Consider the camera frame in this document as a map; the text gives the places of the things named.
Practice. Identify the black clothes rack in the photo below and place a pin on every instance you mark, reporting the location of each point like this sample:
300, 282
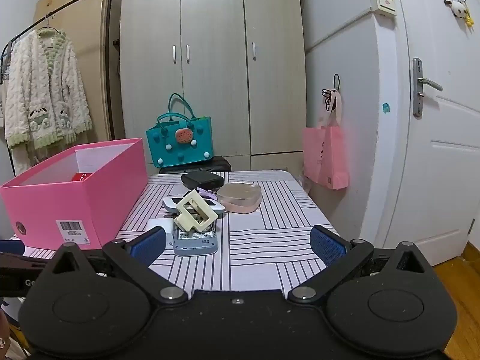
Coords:
109, 45

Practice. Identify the grey-blue pocket router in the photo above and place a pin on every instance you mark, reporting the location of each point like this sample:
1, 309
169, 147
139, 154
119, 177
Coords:
195, 245

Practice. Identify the teal felt handbag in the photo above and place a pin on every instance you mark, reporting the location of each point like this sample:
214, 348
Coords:
176, 146

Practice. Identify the black suitcase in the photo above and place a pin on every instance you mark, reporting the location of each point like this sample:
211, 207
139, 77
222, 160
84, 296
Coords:
221, 165

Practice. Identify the cream knitted panda cardigan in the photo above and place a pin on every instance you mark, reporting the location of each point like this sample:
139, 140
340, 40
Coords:
41, 90

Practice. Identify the white pocket router blue trim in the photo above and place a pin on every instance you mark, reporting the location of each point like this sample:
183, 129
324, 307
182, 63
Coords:
170, 203

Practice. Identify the red glasses-print case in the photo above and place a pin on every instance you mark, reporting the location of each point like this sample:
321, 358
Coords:
80, 177

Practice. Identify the pink shopping bag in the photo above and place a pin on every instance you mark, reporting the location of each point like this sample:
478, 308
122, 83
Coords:
326, 153

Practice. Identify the grey three-door wardrobe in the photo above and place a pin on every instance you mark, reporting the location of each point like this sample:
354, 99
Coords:
213, 82

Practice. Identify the panda plush toy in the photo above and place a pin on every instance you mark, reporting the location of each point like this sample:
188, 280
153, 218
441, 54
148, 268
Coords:
458, 8

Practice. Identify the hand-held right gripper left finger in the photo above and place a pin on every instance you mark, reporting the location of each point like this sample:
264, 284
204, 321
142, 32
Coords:
148, 245

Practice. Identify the black rectangular box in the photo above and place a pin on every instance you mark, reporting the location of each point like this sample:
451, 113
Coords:
202, 180

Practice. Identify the teal sticker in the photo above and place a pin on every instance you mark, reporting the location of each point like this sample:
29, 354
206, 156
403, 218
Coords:
386, 107

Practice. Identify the cream hair claw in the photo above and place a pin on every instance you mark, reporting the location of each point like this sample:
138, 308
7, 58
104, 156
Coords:
187, 215

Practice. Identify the beige wall box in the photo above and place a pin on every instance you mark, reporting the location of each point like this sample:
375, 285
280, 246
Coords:
383, 2

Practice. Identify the white door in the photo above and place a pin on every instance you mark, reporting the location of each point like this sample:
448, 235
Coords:
442, 176

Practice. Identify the striped tablecloth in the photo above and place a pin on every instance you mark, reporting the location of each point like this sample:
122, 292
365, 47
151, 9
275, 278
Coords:
270, 228

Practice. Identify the white plug charger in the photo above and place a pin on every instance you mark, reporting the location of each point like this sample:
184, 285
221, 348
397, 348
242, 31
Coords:
157, 225

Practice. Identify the pink case clear lid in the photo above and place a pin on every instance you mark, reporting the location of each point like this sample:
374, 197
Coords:
240, 197

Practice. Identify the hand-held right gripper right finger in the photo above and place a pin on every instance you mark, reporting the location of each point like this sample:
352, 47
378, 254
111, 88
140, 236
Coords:
327, 245

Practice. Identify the beige cabinet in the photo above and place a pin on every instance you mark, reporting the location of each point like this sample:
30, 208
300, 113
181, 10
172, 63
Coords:
90, 15

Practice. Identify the beige fluffy garment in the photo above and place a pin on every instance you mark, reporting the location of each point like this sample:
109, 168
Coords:
28, 153

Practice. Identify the purple hair clip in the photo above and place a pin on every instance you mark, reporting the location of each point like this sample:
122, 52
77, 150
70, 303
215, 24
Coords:
209, 195

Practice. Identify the pink cardboard box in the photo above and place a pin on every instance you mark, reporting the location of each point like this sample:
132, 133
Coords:
75, 202

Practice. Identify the blue clothes hangers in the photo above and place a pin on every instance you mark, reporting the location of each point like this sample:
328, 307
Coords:
4, 60

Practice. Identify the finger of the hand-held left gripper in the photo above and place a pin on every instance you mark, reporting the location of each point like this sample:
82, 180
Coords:
11, 247

